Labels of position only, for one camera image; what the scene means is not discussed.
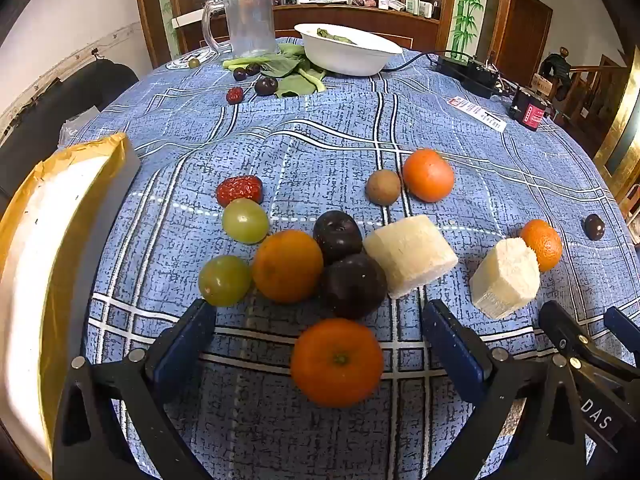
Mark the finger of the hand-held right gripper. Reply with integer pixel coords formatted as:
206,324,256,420
603,306,640,358
538,300,601,367

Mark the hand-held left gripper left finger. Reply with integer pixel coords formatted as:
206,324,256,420
52,298,218,480

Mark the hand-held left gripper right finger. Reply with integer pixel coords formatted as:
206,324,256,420
421,299,589,480

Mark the small orange mandarin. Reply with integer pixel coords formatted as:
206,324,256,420
520,219,563,273

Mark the white foam box yellow tape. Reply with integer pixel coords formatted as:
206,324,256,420
0,132,143,480

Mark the peeled sugarcane piece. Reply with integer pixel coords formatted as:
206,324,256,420
363,214,459,300
469,238,542,320

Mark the dark purple plum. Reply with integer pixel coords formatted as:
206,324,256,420
313,210,364,265
318,253,388,320

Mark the brown longan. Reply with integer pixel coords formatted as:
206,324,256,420
365,169,402,206

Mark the black and red battery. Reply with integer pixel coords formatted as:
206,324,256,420
509,86,552,132

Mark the white paper label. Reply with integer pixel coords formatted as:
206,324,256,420
448,95,508,134

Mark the blue checked tablecloth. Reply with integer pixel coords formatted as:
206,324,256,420
82,35,640,480

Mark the crumpled clear plastic bag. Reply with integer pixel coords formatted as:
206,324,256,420
59,105,103,147

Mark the dark figurine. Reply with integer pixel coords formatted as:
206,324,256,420
540,46,573,101

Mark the black chair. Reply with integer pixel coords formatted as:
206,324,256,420
0,60,140,201

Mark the black power adapter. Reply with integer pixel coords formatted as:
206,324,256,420
436,55,502,99

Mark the green leafy vegetable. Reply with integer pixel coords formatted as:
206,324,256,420
222,42,328,99

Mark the wooden door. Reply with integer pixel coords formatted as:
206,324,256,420
497,0,554,81

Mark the white bowl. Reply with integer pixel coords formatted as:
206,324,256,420
294,23,404,77

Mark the green vegetable in bowl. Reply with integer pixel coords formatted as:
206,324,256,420
316,28,358,45

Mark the wooden cabinet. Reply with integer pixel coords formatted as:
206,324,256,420
132,0,461,68

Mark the black cable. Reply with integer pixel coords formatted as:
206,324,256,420
382,50,451,72

